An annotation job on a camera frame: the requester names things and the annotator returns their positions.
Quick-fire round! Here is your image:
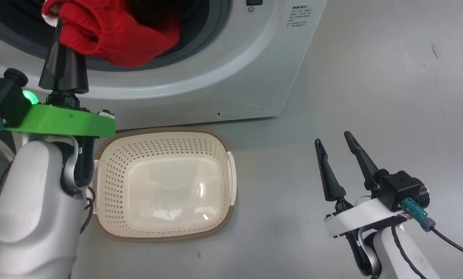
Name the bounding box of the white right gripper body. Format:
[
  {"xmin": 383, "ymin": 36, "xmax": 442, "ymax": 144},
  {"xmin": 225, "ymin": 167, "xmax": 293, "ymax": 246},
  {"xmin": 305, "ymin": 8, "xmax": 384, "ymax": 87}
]
[{"xmin": 325, "ymin": 197, "xmax": 405, "ymax": 238}]

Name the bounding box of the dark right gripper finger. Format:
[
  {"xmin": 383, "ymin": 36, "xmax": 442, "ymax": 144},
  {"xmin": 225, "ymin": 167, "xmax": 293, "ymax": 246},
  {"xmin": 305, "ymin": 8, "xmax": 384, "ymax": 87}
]
[
  {"xmin": 344, "ymin": 131, "xmax": 382, "ymax": 191},
  {"xmin": 315, "ymin": 139, "xmax": 347, "ymax": 202}
]

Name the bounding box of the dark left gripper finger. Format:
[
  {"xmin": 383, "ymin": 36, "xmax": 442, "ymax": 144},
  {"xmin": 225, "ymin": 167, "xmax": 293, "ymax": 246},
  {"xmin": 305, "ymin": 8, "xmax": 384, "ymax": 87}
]
[
  {"xmin": 38, "ymin": 21, "xmax": 66, "ymax": 93},
  {"xmin": 64, "ymin": 48, "xmax": 89, "ymax": 93}
]

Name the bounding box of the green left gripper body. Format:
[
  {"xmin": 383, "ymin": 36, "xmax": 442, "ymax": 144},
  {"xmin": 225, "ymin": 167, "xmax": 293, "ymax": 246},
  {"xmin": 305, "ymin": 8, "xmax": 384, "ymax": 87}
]
[{"xmin": 3, "ymin": 91, "xmax": 116, "ymax": 138}]

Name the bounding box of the red and white garment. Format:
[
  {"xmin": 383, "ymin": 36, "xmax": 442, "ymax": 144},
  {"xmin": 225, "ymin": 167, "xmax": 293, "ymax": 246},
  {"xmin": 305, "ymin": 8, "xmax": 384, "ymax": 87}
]
[{"xmin": 41, "ymin": 0, "xmax": 181, "ymax": 69}]

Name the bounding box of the cream perforated laundry basket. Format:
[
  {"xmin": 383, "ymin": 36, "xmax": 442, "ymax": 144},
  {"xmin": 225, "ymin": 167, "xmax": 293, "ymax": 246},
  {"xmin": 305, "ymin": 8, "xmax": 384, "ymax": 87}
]
[{"xmin": 93, "ymin": 127, "xmax": 238, "ymax": 243}]

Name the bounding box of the white front-load washing machine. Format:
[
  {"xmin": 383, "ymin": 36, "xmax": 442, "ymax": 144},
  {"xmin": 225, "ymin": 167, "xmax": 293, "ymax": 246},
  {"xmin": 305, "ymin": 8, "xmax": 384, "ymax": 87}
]
[{"xmin": 0, "ymin": 0, "xmax": 327, "ymax": 131}]

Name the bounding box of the black printed text label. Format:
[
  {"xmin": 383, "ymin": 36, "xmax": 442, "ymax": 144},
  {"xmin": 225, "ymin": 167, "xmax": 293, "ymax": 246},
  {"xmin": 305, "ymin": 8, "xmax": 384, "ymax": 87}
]
[{"xmin": 287, "ymin": 6, "xmax": 311, "ymax": 28}]

